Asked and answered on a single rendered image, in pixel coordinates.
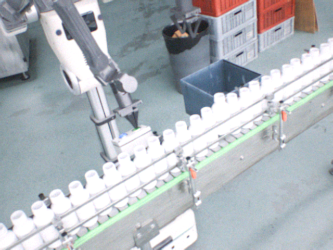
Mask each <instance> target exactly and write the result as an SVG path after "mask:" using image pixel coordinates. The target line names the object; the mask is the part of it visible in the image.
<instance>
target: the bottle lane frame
mask: <svg viewBox="0 0 333 250"><path fill-rule="evenodd" d="M287 110H288V111H290V112H292V113H291V115H290V114H287V116H286V121H284V125H283V134H284V135H285V136H286V139H285V144H286V143H288V142H289V141H291V140H292V139H294V138H295V137H296V136H298V135H299V134H301V133H302V132H304V131H305V130H307V129H309V128H310V127H312V126H313V125H315V124H316V123H318V122H319V121H321V120H322V119H324V118H325V117H327V116H328V115H330V114H332V113H333V80H332V81H330V82H329V83H326V84H324V85H323V86H322V87H319V89H317V90H316V91H313V92H312V93H311V94H308V96H307V97H305V98H301V100H300V101H298V102H295V104H293V105H292V106H289V107H288V108H287ZM275 123H276V132H278V124H279V114H277V113H276V115H275V116H274V117H272V118H271V117H270V119H269V120H267V121H263V123H262V124H261V125H259V126H257V125H256V126H257V127H256V128H254V129H253V130H250V129H249V130H250V131H249V132H248V133H246V134H243V133H242V134H243V135H242V136H241V137H239V138H235V139H236V140H234V141H233V142H231V143H229V142H228V145H226V146H225V147H221V149H220V150H219V151H217V152H214V151H213V152H214V153H213V154H212V155H210V156H209V157H207V156H206V159H204V160H202V161H197V162H198V163H197V164H196V165H195V168H196V169H198V170H199V173H196V178H195V186H196V190H197V191H200V199H201V200H203V199H205V198H206V197H208V196H209V195H211V194H212V193H214V192H215V191H217V190H218V189H219V188H221V187H222V186H224V185H225V184H227V183H228V182H230V181H231V180H233V179H235V178H236V177H238V176H239V175H241V174H242V173H244V172H245V171H247V170H248V169H250V168H251V167H253V166H254V165H255V164H257V163H258V162H260V161H261V160H263V159H264V158H266V157H267V156H269V155H270V154H271V153H273V152H275V151H276V150H278V148H277V145H278V142H276V141H275V140H274V139H273V133H274V132H275V131H273V125H274V124H275ZM181 172H182V171H181ZM172 177H173V178H174V179H173V180H171V181H170V182H168V183H167V182H165V181H164V182H165V185H163V186H161V187H159V188H157V187H155V188H156V190H154V191H153V192H151V193H150V194H149V193H147V192H146V194H147V195H146V196H145V197H143V198H142V199H139V198H137V199H138V201H137V202H136V203H134V204H132V205H130V204H128V207H127V208H126V209H124V210H123V211H119V209H118V212H119V213H118V214H117V215H115V216H114V217H112V218H111V217H110V216H108V217H109V219H108V220H107V221H105V222H103V223H102V224H100V223H99V222H97V223H98V226H97V227H95V228H94V229H92V230H90V229H89V228H87V230H88V233H87V234H85V235H84V236H82V237H78V236H77V235H76V237H77V240H75V243H74V244H73V246H74V248H75V250H77V249H79V248H80V249H81V250H130V249H132V248H133V247H135V246H136V243H135V240H134V237H133V234H134V232H135V230H136V229H138V228H140V227H141V226H142V225H144V224H145V223H147V222H148V221H150V220H151V219H152V220H156V221H157V225H158V229H161V228H162V227H164V226H166V225H167V224H168V223H170V222H171V221H173V220H174V219H176V218H177V217H179V216H180V215H181V214H183V213H184V212H185V211H187V210H189V209H190V208H192V207H193V206H194V204H193V201H194V200H193V197H192V195H191V194H190V193H189V188H190V185H188V182H187V180H188V179H189V173H188V172H187V171H185V172H182V174H181V175H179V176H178V177H174V176H172Z"/></svg>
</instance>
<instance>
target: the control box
mask: <svg viewBox="0 0 333 250"><path fill-rule="evenodd" d="M138 128H139V129H137V130H134V128H133V129H131V130H129V131H127V132H126V136H124V137H119V136H118V137H116V138H114V139H112V140H111V141H112V144H113V146H114V149H115V150H116V153H117V155H119V154H120V153H123V152H126V153H128V155H129V156H132V155H134V154H135V153H134V148H135V147H136V146H138V145H143V146H144V147H145V149H147V147H148V141H147V140H148V138H149V137H151V136H153V134H152V132H151V130H150V127H149V126H145V125H142V124H140V125H138ZM133 130H134V131H133Z"/></svg>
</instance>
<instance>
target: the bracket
mask: <svg viewBox="0 0 333 250"><path fill-rule="evenodd" d="M242 88H246V87H245V84H241V89H242ZM234 89H235V90H237V91H238V96H239V90H240V88H237V87H235V88H234ZM265 96H266V100H267V101H269V102H267V107H269V108H267V109H266V114H267V115H269V116H270V115H271V114H273V113H274V109H273V108H272V107H274V108H276V113H278V114H279V124H278V132H276V123H275V124H274V125H273V131H275V132H274V133H273V139H274V140H275V141H276V142H278V145H277V148H278V149H279V152H282V151H283V149H284V148H285V147H286V144H285V139H286V136H285V135H284V134H283V125H284V121H286V116H287V114H290V115H291V113H292V112H290V111H288V110H287V109H286V105H285V104H284V101H279V106H277V105H275V104H274V102H273V101H271V100H273V99H274V94H272V93H268V94H266V95H265ZM152 133H153V136H156V137H157V138H158V139H159V142H160V141H163V140H164V136H163V135H162V136H161V135H159V134H157V132H156V131H153V132H152ZM276 134H278V137H277V139H278V140H276ZM173 149H174V153H175V154H176V155H177V156H176V157H177V160H178V162H177V163H176V164H177V168H178V169H179V170H180V171H181V170H183V169H185V170H186V171H187V172H188V173H189V179H188V180H187V182H188V185H190V188H189V193H190V194H191V195H192V197H193V200H194V201H193V204H194V206H195V209H198V208H199V205H201V199H200V191H197V190H196V186H195V178H196V173H199V170H198V169H196V168H195V161H194V160H192V159H191V157H190V156H187V157H186V160H185V158H184V156H183V155H182V153H183V152H184V151H183V148H182V147H181V146H179V145H178V146H177V147H175V148H173ZM38 197H39V198H40V199H39V200H37V201H43V202H44V204H45V205H46V206H48V205H50V204H51V202H50V200H49V198H48V196H44V194H43V193H41V194H39V195H38ZM51 222H52V224H53V226H54V227H55V229H57V231H58V233H59V237H60V241H61V243H62V245H63V247H64V248H65V249H66V248H68V249H69V250H75V248H74V246H73V244H74V243H75V241H74V239H73V237H72V235H71V234H68V233H67V231H66V230H65V229H64V227H63V222H62V220H61V218H60V217H59V216H57V217H55V218H53V219H52V220H51Z"/></svg>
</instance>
